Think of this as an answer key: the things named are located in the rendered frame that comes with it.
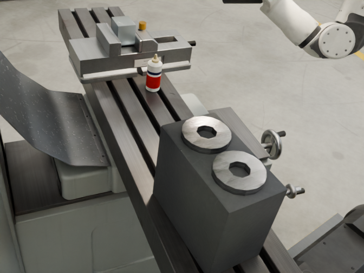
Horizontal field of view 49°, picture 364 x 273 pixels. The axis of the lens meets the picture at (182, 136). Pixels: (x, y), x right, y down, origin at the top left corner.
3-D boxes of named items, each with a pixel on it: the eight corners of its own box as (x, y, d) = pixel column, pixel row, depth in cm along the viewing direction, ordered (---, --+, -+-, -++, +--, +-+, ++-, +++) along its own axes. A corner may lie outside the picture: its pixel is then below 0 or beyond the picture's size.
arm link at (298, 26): (265, 17, 102) (320, 68, 103) (265, 18, 92) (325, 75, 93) (296, -18, 98) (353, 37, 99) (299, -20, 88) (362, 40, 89)
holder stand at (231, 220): (199, 176, 90) (216, 105, 77) (259, 254, 77) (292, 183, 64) (151, 193, 85) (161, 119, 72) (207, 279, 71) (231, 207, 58)
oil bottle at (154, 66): (156, 83, 117) (160, 49, 110) (161, 91, 114) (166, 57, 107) (143, 85, 115) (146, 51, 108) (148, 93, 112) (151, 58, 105)
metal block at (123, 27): (127, 34, 120) (128, 15, 116) (134, 44, 116) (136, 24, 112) (110, 36, 118) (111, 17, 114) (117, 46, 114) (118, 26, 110)
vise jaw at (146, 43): (142, 31, 125) (142, 19, 122) (157, 51, 117) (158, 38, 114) (123, 33, 123) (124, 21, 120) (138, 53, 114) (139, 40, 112)
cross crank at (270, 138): (268, 144, 159) (276, 121, 152) (285, 164, 151) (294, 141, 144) (233, 151, 153) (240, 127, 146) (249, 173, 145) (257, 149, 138)
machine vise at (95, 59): (171, 45, 135) (176, 14, 128) (192, 69, 126) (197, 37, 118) (67, 57, 121) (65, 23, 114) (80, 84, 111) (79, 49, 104)
